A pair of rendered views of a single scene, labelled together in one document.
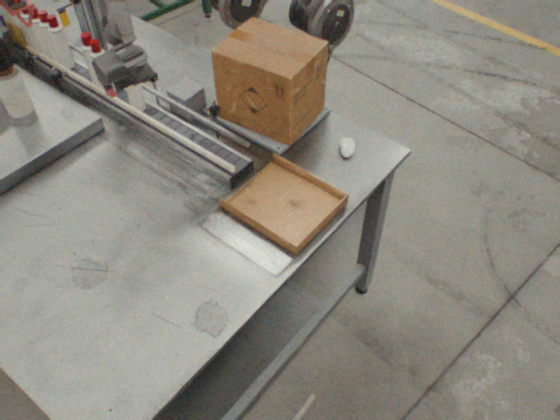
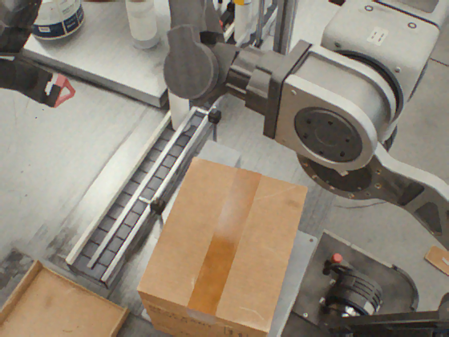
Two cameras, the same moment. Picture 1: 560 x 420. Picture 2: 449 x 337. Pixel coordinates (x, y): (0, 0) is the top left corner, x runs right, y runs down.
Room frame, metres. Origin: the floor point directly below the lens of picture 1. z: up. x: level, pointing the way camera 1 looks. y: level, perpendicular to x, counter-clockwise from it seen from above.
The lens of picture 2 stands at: (1.47, -0.32, 1.91)
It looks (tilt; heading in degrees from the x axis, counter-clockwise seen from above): 56 degrees down; 77
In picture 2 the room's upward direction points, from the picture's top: straight up
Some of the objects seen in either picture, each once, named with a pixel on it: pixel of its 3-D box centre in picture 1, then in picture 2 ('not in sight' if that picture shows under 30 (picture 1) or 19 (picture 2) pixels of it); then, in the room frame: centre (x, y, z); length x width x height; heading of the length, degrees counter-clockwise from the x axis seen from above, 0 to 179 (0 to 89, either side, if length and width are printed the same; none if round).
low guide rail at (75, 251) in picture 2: (119, 102); (179, 103); (1.56, 0.57, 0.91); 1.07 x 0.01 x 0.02; 51
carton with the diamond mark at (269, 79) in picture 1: (271, 81); (226, 263); (1.57, 0.04, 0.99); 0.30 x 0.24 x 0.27; 59
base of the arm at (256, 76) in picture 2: not in sight; (264, 81); (1.63, 0.10, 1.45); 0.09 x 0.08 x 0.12; 44
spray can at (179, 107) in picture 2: (132, 84); (179, 101); (1.56, 0.51, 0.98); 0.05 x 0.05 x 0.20
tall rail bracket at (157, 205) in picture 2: (211, 124); (151, 211); (1.44, 0.24, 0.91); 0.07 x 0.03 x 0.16; 141
